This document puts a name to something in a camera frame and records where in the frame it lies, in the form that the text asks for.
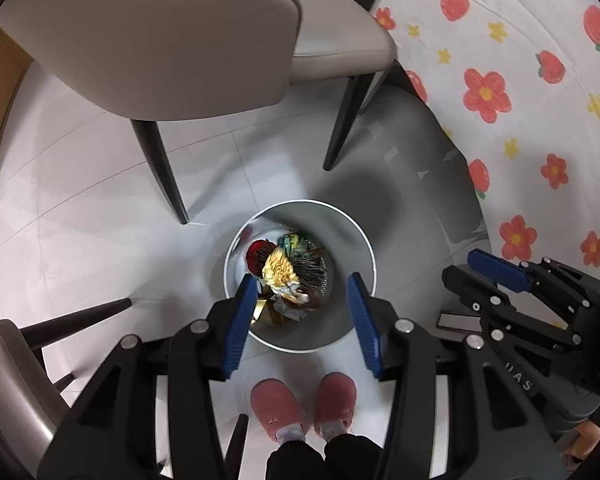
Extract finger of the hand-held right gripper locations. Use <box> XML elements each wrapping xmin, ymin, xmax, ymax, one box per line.
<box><xmin>442</xmin><ymin>264</ymin><xmax>572</xmax><ymax>337</ymax></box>
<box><xmin>467</xmin><ymin>248</ymin><xmax>600</xmax><ymax>307</ymax></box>

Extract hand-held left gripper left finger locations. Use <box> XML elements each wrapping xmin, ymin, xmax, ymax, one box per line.
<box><xmin>37</xmin><ymin>274</ymin><xmax>259</xmax><ymax>480</ymax></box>

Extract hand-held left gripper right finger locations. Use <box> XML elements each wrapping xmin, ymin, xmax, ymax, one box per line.
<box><xmin>346</xmin><ymin>273</ymin><xmax>566</xmax><ymax>480</ymax></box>

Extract gold foil wrapper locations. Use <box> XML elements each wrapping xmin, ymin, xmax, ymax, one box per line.
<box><xmin>262</xmin><ymin>249</ymin><xmax>302</xmax><ymax>297</ymax></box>

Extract white round trash bin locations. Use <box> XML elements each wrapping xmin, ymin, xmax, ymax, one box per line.
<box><xmin>223</xmin><ymin>201</ymin><xmax>377</xmax><ymax>353</ymax></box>

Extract person's right hand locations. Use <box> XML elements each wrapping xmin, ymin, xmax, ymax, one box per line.
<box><xmin>571</xmin><ymin>421</ymin><xmax>600</xmax><ymax>469</ymax></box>

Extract pink slipper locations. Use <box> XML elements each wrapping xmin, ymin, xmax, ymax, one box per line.
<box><xmin>250</xmin><ymin>379</ymin><xmax>308</xmax><ymax>443</ymax></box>
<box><xmin>312</xmin><ymin>371</ymin><xmax>358</xmax><ymax>438</ymax></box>

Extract person's right leg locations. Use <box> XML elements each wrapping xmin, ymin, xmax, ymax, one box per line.
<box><xmin>324</xmin><ymin>432</ymin><xmax>392</xmax><ymax>480</ymax></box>

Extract person's leg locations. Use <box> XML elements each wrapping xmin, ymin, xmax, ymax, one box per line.
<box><xmin>324</xmin><ymin>432</ymin><xmax>392</xmax><ymax>480</ymax></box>
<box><xmin>265</xmin><ymin>435</ymin><xmax>327</xmax><ymax>480</ymax></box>

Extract person's left leg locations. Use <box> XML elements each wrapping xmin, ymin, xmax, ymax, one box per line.
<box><xmin>265</xmin><ymin>435</ymin><xmax>327</xmax><ymax>480</ymax></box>

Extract flower and strawberry print tablecloth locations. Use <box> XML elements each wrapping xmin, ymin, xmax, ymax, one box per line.
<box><xmin>372</xmin><ymin>0</ymin><xmax>600</xmax><ymax>268</ymax></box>

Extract grey upholstered chair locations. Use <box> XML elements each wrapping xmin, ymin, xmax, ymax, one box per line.
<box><xmin>0</xmin><ymin>0</ymin><xmax>399</xmax><ymax>226</ymax></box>
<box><xmin>0</xmin><ymin>297</ymin><xmax>133</xmax><ymax>480</ymax></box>

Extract wooden cabinet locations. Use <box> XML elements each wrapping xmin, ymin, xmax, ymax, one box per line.
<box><xmin>0</xmin><ymin>24</ymin><xmax>34</xmax><ymax>162</ymax></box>

